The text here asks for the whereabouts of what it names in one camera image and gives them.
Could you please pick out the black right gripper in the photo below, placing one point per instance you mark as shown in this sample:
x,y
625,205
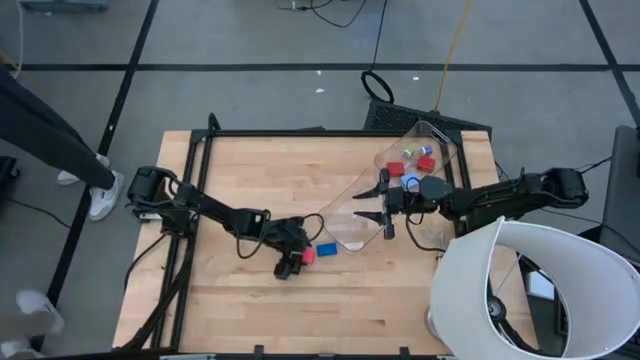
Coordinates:
x,y
425,195

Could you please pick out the black perforated panel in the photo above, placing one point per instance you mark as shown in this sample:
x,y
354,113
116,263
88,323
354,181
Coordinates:
x,y
395,117

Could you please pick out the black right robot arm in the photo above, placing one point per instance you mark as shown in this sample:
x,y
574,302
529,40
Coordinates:
x,y
500,195

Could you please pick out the black aluminium table frame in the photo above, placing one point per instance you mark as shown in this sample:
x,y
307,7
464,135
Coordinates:
x,y
300,133

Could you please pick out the green wall charger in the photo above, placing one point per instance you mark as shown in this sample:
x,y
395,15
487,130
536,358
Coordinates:
x,y
410,150

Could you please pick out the light blue box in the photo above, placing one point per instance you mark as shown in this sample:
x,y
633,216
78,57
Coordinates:
x,y
404,182

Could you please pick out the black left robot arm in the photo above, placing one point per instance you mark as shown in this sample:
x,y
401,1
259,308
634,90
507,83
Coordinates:
x,y
215,210

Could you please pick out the blue grey floor foot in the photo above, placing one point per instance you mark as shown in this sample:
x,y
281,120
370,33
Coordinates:
x,y
65,5

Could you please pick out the purple wall charger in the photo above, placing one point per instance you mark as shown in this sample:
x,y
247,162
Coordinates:
x,y
426,150

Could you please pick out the person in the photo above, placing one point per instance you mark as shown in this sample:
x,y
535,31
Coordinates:
x,y
40,130

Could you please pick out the red wall charger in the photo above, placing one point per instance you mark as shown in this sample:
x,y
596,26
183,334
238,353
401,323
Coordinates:
x,y
308,256

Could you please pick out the clear plastic piece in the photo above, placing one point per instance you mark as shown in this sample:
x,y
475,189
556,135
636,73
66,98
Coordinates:
x,y
440,242

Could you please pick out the dark grey cabinet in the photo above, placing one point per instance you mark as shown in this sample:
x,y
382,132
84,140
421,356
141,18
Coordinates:
x,y
622,190

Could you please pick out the white lamp shade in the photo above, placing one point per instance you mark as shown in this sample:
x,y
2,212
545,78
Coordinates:
x,y
465,280

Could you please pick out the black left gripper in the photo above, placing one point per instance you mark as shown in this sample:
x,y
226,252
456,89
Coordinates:
x,y
287,237

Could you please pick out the clear plastic bin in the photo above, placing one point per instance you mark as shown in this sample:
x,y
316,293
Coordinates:
x,y
442,140
345,220

